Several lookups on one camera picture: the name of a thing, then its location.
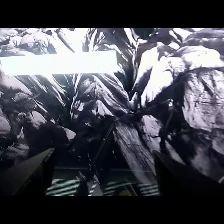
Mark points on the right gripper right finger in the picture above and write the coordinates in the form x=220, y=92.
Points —
x=186, y=178

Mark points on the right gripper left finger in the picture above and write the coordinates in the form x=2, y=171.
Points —
x=32, y=175

